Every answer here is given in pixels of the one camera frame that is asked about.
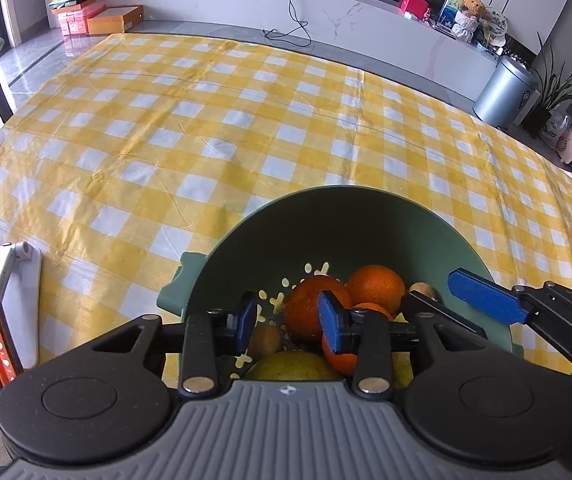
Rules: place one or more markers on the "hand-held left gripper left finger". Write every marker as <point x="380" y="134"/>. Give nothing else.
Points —
<point x="246" y="327"/>

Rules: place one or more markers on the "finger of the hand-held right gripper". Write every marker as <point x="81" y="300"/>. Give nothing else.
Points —
<point x="430" y="307"/>
<point x="485" y="296"/>

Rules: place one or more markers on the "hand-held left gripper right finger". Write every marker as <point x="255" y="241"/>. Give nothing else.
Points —
<point x="331" y="332"/>

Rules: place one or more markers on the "brown pear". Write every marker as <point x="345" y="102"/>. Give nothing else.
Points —
<point x="423" y="291"/>

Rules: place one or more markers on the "brown kiwi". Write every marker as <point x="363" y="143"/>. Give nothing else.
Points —
<point x="266" y="341"/>

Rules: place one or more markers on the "small orange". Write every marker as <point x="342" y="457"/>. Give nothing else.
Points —
<point x="341" y="362"/>

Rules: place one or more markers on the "large orange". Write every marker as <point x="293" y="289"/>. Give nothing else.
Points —
<point x="378" y="287"/>
<point x="306" y="310"/>

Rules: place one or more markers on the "yellow green pear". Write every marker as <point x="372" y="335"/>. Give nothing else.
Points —
<point x="291" y="367"/>

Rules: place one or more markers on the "yellow lemon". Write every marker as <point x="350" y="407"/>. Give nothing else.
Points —
<point x="401" y="372"/>

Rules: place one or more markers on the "green bowl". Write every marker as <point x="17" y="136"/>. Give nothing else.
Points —
<point x="326" y="230"/>

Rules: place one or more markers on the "white printed bag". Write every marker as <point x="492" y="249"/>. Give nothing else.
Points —
<point x="553" y="132"/>

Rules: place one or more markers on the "yellow checked cloth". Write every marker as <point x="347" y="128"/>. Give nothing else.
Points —
<point x="286" y="135"/>

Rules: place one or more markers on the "silver trash can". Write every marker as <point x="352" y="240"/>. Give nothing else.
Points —
<point x="505" y="92"/>

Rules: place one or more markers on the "tall potted plant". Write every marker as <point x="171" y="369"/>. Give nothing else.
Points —
<point x="555" y="85"/>

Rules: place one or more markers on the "white phone stand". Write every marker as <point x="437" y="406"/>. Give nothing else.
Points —
<point x="21" y="300"/>

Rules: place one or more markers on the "round paper fan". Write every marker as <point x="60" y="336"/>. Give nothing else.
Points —
<point x="496" y="25"/>

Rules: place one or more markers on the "white marble console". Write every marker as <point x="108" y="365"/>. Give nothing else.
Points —
<point x="365" y="25"/>

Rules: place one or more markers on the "brown teddy bear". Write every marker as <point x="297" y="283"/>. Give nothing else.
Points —
<point x="470" y="6"/>

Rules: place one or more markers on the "green picture book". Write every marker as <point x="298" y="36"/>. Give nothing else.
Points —
<point x="451" y="7"/>

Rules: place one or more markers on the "red box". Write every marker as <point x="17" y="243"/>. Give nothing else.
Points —
<point x="413" y="4"/>

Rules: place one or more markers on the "orange box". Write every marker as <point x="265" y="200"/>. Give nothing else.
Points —
<point x="116" y="19"/>

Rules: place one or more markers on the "pink box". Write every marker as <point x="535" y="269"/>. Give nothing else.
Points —
<point x="75" y="25"/>

